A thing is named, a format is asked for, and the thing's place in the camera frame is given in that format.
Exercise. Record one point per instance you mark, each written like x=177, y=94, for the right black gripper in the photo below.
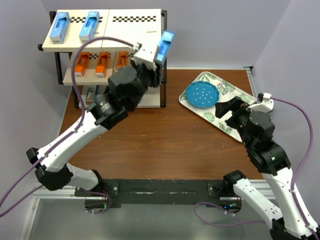
x=237, y=104

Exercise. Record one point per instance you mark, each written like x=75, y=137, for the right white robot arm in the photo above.
x=289, y=218

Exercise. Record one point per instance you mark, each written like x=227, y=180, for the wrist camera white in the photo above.
x=145, y=53
x=263, y=104

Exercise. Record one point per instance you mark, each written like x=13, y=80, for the blue dotted plate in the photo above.
x=202, y=94

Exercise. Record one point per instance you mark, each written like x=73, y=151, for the blue toothpaste box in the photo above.
x=164, y=46
x=89, y=26
x=60, y=26

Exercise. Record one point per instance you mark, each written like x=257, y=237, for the aluminium frame rail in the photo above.
x=74, y=214

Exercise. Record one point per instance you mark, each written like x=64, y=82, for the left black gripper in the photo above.
x=155, y=74

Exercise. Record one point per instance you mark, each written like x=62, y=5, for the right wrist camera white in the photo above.
x=263, y=104

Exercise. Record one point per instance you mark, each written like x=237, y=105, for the floral rectangular serving tray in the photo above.
x=227, y=92

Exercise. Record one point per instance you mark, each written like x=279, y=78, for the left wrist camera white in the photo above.
x=145, y=53

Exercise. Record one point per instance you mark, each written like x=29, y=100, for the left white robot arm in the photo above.
x=52, y=167

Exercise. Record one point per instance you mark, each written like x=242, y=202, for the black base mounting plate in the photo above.
x=170, y=192

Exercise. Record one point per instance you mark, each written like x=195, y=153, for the beige three-tier shelf rack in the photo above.
x=118, y=30

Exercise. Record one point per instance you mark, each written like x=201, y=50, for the orange toothpaste box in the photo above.
x=102, y=64
x=81, y=64
x=122, y=59

